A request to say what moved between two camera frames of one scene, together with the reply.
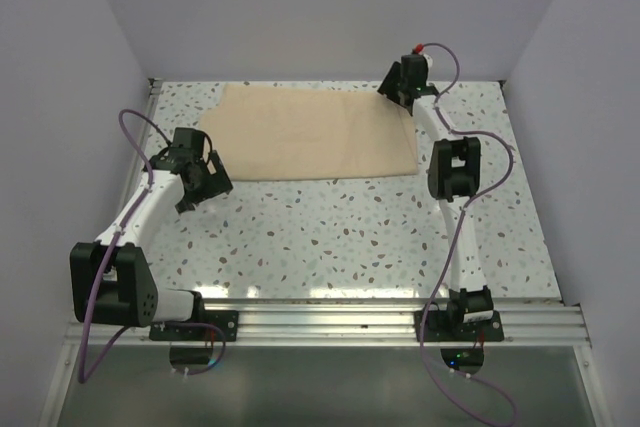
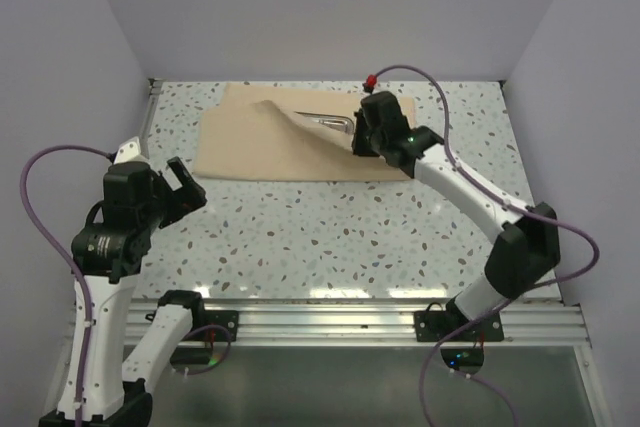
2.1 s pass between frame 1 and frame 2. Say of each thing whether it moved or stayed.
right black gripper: moved
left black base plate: stayed
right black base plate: stayed
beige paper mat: stayed
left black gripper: moved
